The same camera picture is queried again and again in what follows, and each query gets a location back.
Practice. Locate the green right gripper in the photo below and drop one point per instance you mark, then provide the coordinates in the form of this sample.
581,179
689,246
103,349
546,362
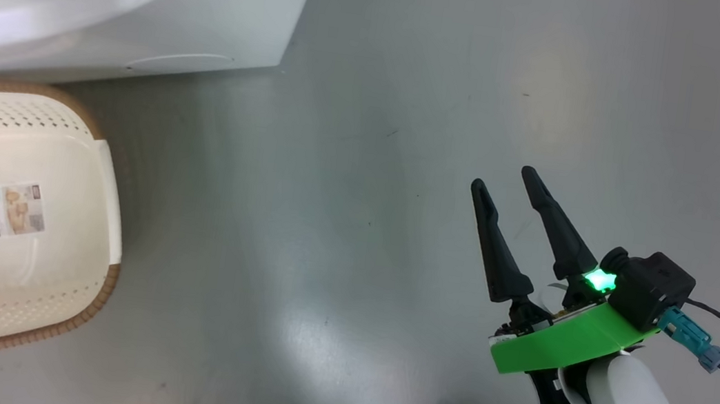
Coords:
557,343

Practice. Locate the cream perforated laundry basket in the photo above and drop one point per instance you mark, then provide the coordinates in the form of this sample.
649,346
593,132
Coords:
7,294

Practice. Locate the basket product label sticker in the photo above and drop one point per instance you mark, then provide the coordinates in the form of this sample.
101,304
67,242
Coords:
4,211

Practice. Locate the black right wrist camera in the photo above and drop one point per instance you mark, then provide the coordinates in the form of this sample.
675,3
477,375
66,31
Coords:
651,289

